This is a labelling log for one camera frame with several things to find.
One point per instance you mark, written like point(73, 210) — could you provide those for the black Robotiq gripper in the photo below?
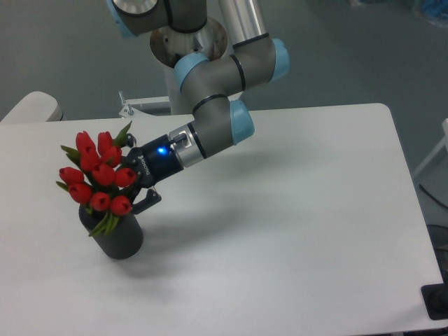
point(151, 163)

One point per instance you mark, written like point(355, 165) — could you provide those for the red tulip bouquet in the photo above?
point(100, 182)

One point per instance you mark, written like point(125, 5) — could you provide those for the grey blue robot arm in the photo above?
point(182, 29)

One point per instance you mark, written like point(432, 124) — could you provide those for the dark grey ribbed vase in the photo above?
point(122, 242)

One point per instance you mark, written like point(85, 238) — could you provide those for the white chair backrest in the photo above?
point(36, 107)

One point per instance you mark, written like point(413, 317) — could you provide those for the white furniture leg right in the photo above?
point(433, 158)

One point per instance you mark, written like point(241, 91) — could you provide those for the black device at table corner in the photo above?
point(435, 300)

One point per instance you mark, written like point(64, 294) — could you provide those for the blue item in clear bag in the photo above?
point(432, 11)

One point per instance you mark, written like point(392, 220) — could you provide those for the white pedestal base frame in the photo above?
point(148, 106)

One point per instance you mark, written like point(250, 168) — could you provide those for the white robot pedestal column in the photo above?
point(178, 53)

